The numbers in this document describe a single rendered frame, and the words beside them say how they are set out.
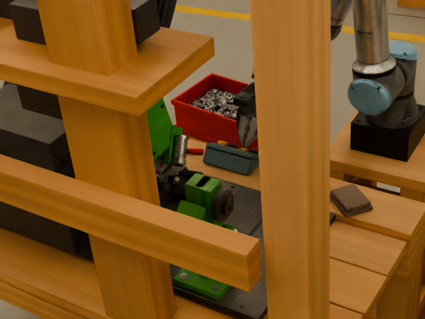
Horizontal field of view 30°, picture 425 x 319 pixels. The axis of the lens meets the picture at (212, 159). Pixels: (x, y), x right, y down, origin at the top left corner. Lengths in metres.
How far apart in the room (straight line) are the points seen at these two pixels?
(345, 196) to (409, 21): 3.22
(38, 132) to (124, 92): 0.56
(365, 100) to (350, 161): 0.27
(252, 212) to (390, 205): 0.36
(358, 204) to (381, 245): 0.12
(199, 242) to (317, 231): 0.21
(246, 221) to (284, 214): 0.70
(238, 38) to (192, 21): 0.43
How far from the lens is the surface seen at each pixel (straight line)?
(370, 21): 2.06
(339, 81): 4.48
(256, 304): 1.82
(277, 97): 1.21
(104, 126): 1.48
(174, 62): 1.42
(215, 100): 2.60
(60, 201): 1.61
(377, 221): 2.04
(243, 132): 2.25
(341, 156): 2.36
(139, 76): 1.39
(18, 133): 1.89
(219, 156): 2.23
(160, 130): 2.02
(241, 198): 2.12
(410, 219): 2.05
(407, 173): 2.30
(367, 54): 2.10
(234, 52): 4.85
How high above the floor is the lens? 2.19
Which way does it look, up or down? 34 degrees down
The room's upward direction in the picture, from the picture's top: 6 degrees counter-clockwise
